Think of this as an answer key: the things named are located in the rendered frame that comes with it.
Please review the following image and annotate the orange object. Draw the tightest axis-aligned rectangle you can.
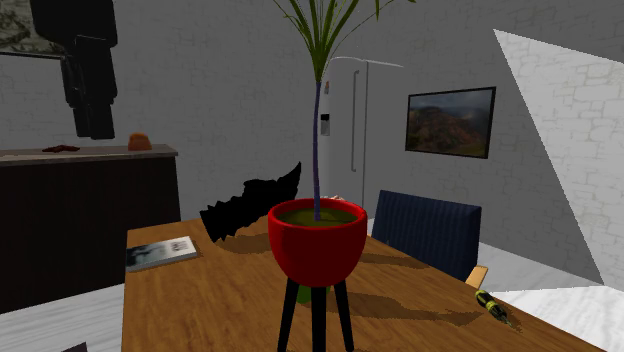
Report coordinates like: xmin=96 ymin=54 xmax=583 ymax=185
xmin=127 ymin=131 xmax=153 ymax=152

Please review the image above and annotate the dark cabinet with grey top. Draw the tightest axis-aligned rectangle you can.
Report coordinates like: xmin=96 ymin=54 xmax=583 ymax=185
xmin=0 ymin=143 xmax=182 ymax=316

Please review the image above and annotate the grey book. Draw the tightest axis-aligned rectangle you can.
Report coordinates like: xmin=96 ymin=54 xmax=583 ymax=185
xmin=125 ymin=235 xmax=200 ymax=273

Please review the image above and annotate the black jagged object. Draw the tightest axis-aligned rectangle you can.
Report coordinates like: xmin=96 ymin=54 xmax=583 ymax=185
xmin=199 ymin=161 xmax=303 ymax=244

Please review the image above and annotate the grey refrigerator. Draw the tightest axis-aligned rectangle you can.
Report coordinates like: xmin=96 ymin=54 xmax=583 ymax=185
xmin=318 ymin=55 xmax=406 ymax=212

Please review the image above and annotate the wooden table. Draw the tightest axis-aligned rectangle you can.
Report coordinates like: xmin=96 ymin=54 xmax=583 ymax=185
xmin=120 ymin=216 xmax=608 ymax=352

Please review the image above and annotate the potted plant in red pot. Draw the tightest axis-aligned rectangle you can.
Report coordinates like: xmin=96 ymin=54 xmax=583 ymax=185
xmin=266 ymin=0 xmax=418 ymax=352

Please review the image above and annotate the green object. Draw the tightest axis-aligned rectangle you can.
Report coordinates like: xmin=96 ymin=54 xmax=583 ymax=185
xmin=296 ymin=284 xmax=333 ymax=308

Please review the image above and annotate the dark blue chair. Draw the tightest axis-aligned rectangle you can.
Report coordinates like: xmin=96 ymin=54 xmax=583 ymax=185
xmin=370 ymin=188 xmax=490 ymax=290

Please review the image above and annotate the yellow and black screwdriver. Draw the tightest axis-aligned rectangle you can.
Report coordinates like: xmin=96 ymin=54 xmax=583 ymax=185
xmin=474 ymin=288 xmax=515 ymax=328

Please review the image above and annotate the pale mottled wall picture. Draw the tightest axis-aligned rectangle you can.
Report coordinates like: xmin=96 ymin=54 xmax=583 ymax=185
xmin=0 ymin=0 xmax=67 ymax=61

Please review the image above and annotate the landscape wall picture black frame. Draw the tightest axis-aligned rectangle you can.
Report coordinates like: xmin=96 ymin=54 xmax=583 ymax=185
xmin=404 ymin=86 xmax=498 ymax=161

